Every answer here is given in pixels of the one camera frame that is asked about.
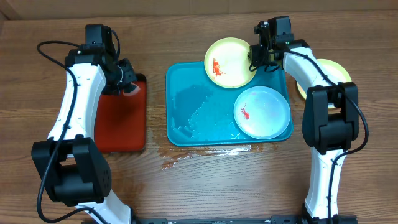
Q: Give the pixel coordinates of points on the light blue plate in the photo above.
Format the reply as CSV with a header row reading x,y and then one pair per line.
x,y
261,112

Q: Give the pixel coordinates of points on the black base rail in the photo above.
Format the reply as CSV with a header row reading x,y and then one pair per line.
x,y
276,219

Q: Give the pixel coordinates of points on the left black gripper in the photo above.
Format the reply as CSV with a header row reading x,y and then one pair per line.
x,y
130,74

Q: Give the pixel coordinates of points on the green-rimmed plate top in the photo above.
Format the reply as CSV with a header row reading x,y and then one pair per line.
x,y
226,63

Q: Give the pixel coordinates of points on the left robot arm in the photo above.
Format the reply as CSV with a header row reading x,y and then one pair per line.
x,y
75,176

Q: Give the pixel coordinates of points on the green-rimmed plate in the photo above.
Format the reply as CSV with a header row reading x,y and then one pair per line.
x,y
334,69
226,63

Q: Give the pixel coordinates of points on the red black-rimmed tray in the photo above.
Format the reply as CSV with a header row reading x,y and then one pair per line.
x,y
120,124

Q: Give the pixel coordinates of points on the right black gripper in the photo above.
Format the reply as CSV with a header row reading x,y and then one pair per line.
x,y
256,55

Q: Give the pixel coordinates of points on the teal plastic tray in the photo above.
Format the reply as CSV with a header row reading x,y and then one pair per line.
x,y
200,113

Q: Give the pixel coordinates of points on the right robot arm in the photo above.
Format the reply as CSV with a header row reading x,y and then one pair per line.
x,y
331,115

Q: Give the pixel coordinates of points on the dark grey sponge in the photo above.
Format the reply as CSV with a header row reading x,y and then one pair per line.
x,y
131,89

